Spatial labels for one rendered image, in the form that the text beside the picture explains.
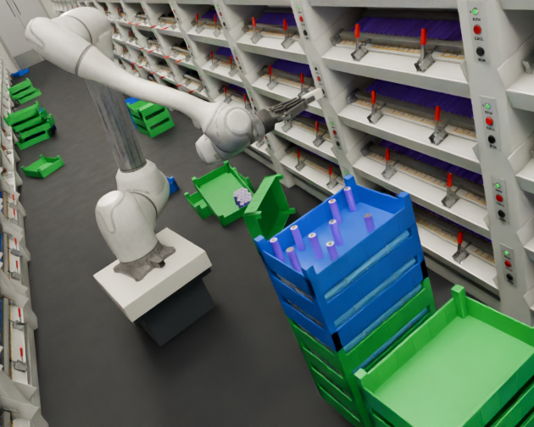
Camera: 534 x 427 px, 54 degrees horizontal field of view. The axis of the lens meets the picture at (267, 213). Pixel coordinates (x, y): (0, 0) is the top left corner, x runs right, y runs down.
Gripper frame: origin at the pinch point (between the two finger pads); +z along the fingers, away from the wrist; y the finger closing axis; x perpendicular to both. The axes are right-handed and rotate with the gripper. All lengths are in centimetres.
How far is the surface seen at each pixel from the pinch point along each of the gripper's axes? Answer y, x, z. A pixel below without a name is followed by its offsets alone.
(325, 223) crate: 47, -13, -29
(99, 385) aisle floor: -8, -61, -105
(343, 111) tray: 6.2, -6.9, 6.0
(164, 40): -205, 3, 7
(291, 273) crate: 61, -9, -46
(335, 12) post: 4.8, 22.3, 12.8
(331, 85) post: 4.8, 2.3, 5.2
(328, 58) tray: 9.2, 11.8, 4.2
